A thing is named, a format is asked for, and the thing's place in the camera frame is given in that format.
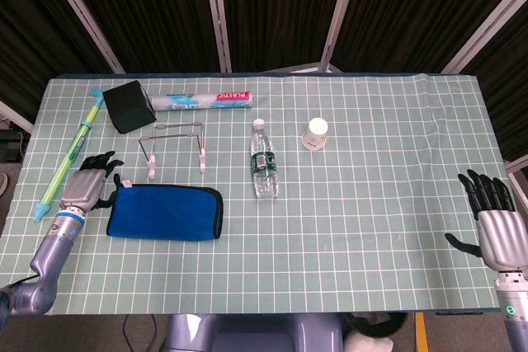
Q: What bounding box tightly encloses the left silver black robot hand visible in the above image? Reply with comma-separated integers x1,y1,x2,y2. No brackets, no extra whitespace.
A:
60,151,125,215

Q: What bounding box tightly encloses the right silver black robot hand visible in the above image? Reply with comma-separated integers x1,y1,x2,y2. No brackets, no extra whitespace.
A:
444,168,528,273

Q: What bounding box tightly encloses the blue towel with black trim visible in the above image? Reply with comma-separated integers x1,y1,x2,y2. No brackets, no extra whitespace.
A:
106,181,224,242

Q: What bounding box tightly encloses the green blue toy water pump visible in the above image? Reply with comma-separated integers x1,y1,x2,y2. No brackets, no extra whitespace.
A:
33,87,106,222

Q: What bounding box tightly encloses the black floor device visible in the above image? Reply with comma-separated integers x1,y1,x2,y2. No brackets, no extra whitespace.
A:
0,129,26,163

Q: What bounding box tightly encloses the black box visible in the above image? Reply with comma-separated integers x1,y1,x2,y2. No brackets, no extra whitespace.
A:
101,79,158,135

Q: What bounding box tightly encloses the plastic wrap roll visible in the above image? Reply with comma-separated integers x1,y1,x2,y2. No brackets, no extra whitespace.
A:
148,90,254,113

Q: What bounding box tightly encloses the black round bin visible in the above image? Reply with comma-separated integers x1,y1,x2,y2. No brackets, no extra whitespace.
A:
344,312,409,339

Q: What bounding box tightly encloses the green checked tablecloth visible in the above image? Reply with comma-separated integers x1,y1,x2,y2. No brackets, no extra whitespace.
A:
0,73,511,315

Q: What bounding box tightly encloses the white crumpled bag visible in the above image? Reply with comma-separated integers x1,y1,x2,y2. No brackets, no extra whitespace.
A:
344,333,393,352

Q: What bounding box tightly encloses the clear plastic water bottle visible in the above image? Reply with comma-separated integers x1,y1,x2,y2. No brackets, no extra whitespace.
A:
250,118,280,200

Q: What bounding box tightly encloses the white paper cup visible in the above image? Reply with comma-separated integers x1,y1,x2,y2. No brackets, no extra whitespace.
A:
302,117,330,151

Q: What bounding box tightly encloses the lavender robot torso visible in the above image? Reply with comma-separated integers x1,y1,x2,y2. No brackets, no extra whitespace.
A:
164,312,346,352

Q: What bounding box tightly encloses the white partition frame post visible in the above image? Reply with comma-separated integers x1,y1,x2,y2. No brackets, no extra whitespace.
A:
39,0,125,75
505,157,528,197
441,0,528,75
0,100,34,133
201,0,233,73
319,0,364,73

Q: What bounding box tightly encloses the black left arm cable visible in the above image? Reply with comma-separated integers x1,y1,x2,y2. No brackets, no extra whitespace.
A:
0,272,39,293

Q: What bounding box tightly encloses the metal wire rack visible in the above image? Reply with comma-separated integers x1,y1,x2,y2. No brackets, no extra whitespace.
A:
139,120,207,180

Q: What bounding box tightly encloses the black floor cable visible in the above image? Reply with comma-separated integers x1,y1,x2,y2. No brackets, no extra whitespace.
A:
122,314,158,345

